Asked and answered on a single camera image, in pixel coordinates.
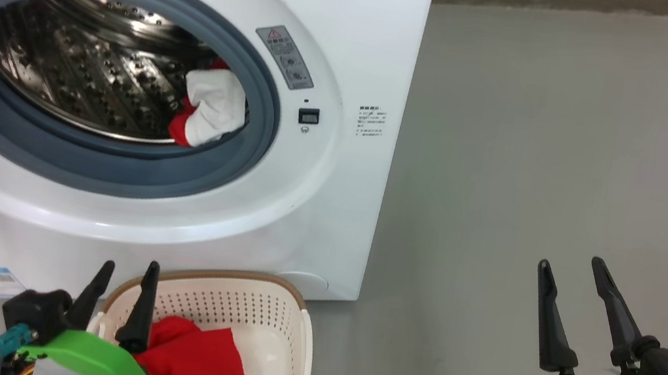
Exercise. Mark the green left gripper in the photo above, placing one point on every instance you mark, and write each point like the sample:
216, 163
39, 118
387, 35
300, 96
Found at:
96, 360

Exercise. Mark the white and red garment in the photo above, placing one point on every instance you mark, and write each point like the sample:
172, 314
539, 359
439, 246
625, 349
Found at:
214, 103

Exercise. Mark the cream perforated laundry basket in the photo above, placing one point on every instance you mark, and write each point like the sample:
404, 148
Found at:
237, 305

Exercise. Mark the grey rubber door seal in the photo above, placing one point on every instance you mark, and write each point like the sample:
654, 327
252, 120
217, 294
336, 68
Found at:
113, 161

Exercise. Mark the white front-load washing machine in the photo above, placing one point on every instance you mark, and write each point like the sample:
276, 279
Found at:
365, 20

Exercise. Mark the round white filter cover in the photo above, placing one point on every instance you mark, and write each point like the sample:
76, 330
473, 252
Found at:
307, 279

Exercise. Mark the perforated steel washer drum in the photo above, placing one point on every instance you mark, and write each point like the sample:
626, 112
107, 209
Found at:
74, 63

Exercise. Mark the grey warning sticker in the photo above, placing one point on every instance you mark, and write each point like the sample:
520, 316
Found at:
287, 58

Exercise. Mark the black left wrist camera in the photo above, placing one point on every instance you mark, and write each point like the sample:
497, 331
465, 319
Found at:
34, 308

